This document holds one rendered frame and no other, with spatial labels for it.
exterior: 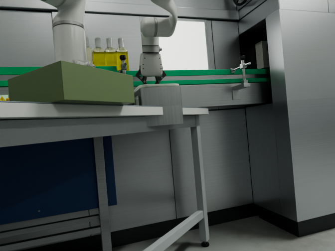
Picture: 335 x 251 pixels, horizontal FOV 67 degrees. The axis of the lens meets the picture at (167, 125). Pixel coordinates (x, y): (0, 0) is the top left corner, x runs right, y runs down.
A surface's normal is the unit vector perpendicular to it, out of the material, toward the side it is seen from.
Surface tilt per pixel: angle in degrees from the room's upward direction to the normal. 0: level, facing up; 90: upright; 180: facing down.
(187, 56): 90
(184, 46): 90
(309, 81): 90
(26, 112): 90
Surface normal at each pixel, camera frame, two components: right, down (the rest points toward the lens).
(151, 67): 0.33, 0.29
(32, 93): -0.55, 0.04
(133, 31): 0.30, -0.03
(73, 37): 0.51, -0.06
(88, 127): 0.84, -0.07
